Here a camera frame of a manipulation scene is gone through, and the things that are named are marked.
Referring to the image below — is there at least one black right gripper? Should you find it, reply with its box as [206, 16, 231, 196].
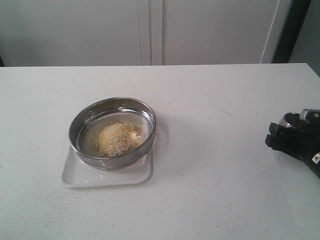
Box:
[265, 120, 320, 177]

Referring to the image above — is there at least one stainless steel cup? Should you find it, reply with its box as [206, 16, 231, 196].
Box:
[278, 112, 306, 129]

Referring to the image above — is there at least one yellow and white grain mix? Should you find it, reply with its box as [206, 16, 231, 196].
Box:
[93, 122, 144, 157]

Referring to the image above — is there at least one round steel mesh sieve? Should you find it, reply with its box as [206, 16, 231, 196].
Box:
[68, 97, 157, 170]

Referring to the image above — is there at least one white square tray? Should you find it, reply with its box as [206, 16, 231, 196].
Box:
[59, 119, 169, 189]

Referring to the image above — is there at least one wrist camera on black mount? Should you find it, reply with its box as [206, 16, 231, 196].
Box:
[299, 109, 320, 124]

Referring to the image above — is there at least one dark door frame post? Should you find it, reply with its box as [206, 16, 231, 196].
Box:
[271, 0, 312, 64]

